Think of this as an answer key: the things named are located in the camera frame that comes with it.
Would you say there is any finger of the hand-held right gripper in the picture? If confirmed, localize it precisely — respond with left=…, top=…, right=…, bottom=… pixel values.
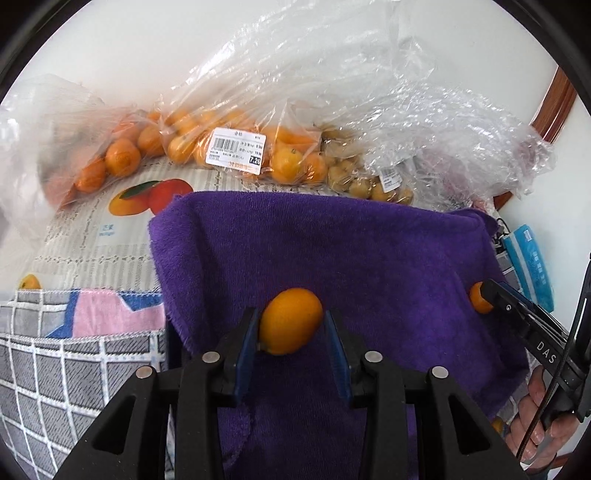
left=480, top=278, right=575, bottom=372

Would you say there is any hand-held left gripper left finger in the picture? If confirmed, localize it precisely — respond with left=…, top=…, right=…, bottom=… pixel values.
left=55, top=307, right=262, bottom=480

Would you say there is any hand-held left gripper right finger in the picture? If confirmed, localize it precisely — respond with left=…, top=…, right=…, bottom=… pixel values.
left=323, top=310, right=532, bottom=480

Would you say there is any round kumquat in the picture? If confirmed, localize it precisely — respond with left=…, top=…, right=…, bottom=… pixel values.
left=468, top=281, right=495, bottom=315

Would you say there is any oval kumquat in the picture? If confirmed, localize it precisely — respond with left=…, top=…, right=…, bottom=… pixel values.
left=259, top=287, right=324, bottom=356

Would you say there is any clear bag of red fruits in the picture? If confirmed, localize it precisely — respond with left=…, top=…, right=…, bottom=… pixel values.
left=406, top=83, right=557, bottom=214

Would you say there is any person's right hand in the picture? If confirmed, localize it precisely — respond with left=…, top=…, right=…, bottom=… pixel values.
left=505, top=367, right=580, bottom=469

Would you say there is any blue tissue pack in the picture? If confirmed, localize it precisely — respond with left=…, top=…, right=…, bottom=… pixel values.
left=502, top=224, right=556, bottom=315

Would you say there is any purple towel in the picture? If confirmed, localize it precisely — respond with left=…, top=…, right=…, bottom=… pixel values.
left=148, top=191, right=529, bottom=480

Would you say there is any clear bag of loquats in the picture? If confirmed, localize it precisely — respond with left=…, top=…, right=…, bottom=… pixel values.
left=321, top=127, right=416, bottom=206

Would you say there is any grey checked blanket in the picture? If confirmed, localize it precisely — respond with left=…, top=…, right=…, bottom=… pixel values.
left=0, top=251, right=527, bottom=480

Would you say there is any fruit-print tablecloth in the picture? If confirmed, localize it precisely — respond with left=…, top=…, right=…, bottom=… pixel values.
left=18, top=157, right=324, bottom=297

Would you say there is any clear bag of kumquats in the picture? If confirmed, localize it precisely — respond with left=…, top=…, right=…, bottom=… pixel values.
left=159, top=14, right=402, bottom=186

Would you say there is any clear bag of tangerines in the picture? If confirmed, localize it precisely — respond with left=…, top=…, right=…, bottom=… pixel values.
left=0, top=74, right=166, bottom=241

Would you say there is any black cord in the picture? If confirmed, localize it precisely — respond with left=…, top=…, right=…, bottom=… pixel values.
left=494, top=217, right=511, bottom=252

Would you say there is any brown wooden frame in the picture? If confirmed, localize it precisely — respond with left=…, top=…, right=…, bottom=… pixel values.
left=492, top=65, right=579, bottom=217

